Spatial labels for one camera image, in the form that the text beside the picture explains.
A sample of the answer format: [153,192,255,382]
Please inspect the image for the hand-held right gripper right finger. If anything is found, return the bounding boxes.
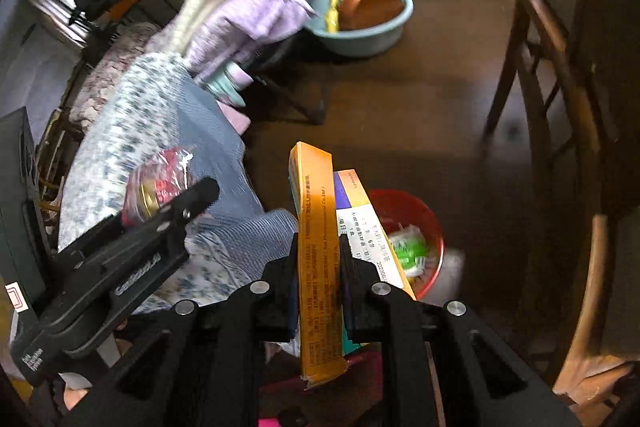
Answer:
[339,232,583,427]

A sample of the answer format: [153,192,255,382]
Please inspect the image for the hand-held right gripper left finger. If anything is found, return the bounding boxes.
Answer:
[60,234,301,427]

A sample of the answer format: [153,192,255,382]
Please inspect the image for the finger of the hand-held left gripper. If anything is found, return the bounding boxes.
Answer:
[52,178,221,269]

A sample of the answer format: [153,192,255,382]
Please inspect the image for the orange medicine box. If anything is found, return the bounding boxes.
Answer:
[289,141,349,389]

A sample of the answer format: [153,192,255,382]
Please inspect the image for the red plastic-wrapped package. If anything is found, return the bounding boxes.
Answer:
[121,146,196,228]

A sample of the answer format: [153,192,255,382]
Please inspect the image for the purple white medicine box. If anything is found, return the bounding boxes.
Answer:
[334,169,417,353]

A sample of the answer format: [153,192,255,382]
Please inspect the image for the green snack packet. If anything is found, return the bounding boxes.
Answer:
[387,227,428,273]

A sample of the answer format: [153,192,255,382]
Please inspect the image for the red plastic mesh basket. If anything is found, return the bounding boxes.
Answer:
[367,189,445,303]

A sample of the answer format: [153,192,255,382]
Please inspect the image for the blue floral checked cloth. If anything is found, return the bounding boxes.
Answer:
[57,52,301,308]

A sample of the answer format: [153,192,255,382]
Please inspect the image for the dark box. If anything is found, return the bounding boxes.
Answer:
[0,107,53,323]

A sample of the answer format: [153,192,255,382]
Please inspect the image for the pink cloth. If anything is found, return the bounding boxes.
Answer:
[217,102,252,135]

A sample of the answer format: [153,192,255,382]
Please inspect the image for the mint green cloth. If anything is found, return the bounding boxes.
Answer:
[205,62,253,108]

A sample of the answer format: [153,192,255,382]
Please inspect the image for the pink floral rolled quilt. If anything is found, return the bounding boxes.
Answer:
[67,21,161,128]

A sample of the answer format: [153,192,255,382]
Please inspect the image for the purple floral folded quilt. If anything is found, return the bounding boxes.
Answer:
[187,0,332,88]

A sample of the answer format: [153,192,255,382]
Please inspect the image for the light blue plastic basin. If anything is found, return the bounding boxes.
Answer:
[305,0,415,58]

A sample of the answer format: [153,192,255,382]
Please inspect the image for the yellow plastic item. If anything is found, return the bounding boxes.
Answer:
[324,0,342,32]

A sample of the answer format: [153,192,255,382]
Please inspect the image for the brown wooden spindle chair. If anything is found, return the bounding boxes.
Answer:
[482,0,640,408]

